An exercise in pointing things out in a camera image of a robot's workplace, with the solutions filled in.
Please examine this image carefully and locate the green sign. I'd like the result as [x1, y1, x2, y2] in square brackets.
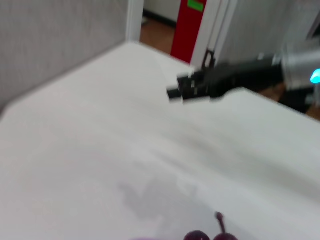
[187, 0, 205, 12]

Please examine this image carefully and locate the wide white door frame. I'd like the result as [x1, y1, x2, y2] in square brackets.
[191, 0, 237, 69]

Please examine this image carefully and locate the red panel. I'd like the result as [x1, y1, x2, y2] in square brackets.
[170, 0, 208, 63]

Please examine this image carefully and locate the red purple grape bunch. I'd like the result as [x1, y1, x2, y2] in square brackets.
[184, 211, 240, 240]

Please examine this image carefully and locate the narrow white partition post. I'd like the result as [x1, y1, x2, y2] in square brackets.
[126, 0, 145, 44]

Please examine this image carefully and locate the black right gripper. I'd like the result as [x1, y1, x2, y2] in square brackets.
[166, 54, 284, 105]

